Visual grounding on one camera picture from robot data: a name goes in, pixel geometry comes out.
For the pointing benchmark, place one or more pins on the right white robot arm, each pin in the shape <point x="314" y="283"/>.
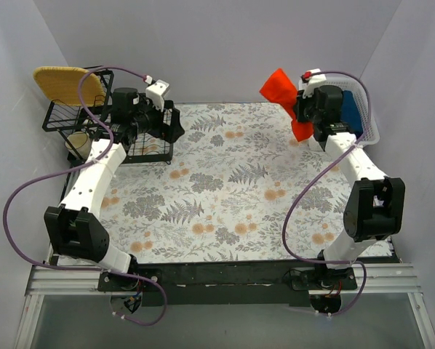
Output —
<point x="374" y="208"/>

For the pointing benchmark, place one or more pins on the rolled blue t shirt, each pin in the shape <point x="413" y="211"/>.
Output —
<point x="350" y="113"/>

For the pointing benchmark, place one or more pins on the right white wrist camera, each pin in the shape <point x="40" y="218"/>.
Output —
<point x="310" y="80"/>

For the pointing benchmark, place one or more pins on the orange t shirt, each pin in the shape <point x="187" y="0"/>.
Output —
<point x="279" y="89"/>

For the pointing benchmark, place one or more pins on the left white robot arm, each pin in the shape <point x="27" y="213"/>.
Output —
<point x="74" y="225"/>

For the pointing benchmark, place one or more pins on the aluminium frame rail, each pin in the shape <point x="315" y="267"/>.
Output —
<point x="372" y="278"/>

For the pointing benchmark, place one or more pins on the floral table mat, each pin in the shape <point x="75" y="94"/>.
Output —
<point x="239" y="187"/>

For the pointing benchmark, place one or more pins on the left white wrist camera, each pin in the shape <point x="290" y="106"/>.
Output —
<point x="156" y="92"/>

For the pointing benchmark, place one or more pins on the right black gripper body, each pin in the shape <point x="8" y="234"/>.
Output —
<point x="302" y="110"/>

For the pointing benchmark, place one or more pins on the cream mug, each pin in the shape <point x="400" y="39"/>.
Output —
<point x="79" y="145"/>

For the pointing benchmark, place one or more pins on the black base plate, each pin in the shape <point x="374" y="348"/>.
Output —
<point x="230" y="283"/>

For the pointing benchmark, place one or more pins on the black wire dish rack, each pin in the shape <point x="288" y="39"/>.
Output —
<point x="65" y="120"/>

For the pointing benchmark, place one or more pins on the woven yellow plate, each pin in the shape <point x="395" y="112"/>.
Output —
<point x="60" y="85"/>

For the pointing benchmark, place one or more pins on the white plastic basket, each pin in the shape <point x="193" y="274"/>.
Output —
<point x="370" y="135"/>

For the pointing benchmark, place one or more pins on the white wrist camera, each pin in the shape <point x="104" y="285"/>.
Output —
<point x="310" y="80"/>
<point x="156" y="92"/>

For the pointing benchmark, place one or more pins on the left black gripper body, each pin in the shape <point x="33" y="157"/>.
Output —
<point x="165" y="123"/>

